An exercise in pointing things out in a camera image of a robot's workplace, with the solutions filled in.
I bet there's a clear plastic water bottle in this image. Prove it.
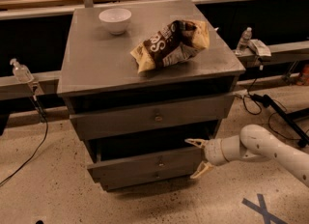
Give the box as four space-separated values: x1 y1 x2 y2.
236 27 252 55

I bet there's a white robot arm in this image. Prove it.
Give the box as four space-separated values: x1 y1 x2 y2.
185 125 309 186

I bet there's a black stand leg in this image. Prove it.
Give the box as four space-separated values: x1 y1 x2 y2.
251 94 309 148

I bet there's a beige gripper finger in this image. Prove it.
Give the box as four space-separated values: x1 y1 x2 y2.
190 161 214 180
184 138 208 149

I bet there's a grey bottom drawer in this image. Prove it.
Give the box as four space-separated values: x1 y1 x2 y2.
100 170 192 191

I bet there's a grey drawer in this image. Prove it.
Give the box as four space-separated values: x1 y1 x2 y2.
88 136 202 183
70 94 234 140
100 170 192 191

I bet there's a black cable on right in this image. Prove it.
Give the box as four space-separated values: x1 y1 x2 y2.
241 63 268 117

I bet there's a black cable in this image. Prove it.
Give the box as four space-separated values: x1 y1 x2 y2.
0 86 50 187
241 63 268 117

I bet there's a folded white paper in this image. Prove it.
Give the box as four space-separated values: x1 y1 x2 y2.
250 40 271 57

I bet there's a white ceramic bowl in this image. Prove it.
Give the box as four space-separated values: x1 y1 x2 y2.
98 8 131 35

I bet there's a grey drawer cabinet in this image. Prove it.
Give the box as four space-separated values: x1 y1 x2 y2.
57 0 247 193

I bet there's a clear sanitizer pump bottle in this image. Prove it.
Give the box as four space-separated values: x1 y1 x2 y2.
10 58 34 83

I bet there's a blue tape cross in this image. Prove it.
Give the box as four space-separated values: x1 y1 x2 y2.
242 194 288 224

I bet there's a grey metal rail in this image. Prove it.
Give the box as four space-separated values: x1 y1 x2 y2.
0 41 309 101

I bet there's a brown yellow chip bag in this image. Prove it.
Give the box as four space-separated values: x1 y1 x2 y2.
130 20 210 72

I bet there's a grey top drawer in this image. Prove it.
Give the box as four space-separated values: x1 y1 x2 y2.
70 94 234 140

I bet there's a black cable on left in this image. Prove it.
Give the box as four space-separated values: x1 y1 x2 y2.
0 86 50 187

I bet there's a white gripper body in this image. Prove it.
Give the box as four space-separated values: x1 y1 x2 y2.
204 139 228 166

